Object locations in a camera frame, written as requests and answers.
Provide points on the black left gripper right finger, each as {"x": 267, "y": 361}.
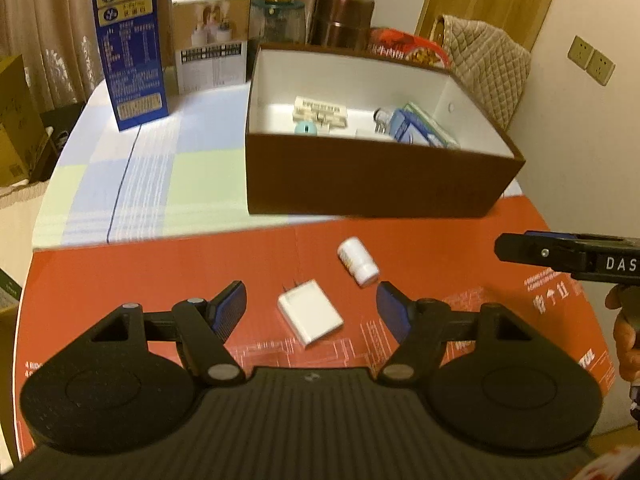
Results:
{"x": 419, "y": 328}

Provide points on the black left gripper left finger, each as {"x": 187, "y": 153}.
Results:
{"x": 203, "y": 327}

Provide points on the white pill bottle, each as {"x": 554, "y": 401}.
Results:
{"x": 358, "y": 262}

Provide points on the white USB wall charger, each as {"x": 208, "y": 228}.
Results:
{"x": 309, "y": 312}

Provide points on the person's right hand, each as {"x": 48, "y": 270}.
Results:
{"x": 624, "y": 337}

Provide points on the red cardboard sheet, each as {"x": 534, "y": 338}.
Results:
{"x": 68, "y": 289}

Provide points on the pastel checkered tablecloth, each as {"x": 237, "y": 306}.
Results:
{"x": 182, "y": 175}

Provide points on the green white packet in box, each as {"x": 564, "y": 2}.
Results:
{"x": 446, "y": 138}

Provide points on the blue white medicine box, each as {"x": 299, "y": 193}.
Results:
{"x": 408, "y": 128}

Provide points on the quilted beige chair cushion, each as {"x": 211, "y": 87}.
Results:
{"x": 492, "y": 66}

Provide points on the small vial in box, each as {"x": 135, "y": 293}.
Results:
{"x": 383, "y": 116}

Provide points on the brown cardboard storage box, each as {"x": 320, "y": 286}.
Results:
{"x": 352, "y": 172}

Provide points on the light blue round object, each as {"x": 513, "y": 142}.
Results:
{"x": 306, "y": 127}

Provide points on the yellow cardboard box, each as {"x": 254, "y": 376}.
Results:
{"x": 27, "y": 151}

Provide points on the red snack bag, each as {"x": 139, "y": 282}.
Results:
{"x": 398, "y": 45}

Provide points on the white product box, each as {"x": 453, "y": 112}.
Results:
{"x": 209, "y": 38}

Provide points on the brown metal canister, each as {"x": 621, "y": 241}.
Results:
{"x": 341, "y": 24}

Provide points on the green glass jar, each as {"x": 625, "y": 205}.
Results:
{"x": 277, "y": 21}

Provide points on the tall blue milk carton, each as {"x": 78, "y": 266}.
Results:
{"x": 129, "y": 44}

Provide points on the beige patterned curtain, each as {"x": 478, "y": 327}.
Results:
{"x": 57, "y": 41}

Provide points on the wall power socket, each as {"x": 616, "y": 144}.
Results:
{"x": 596, "y": 64}

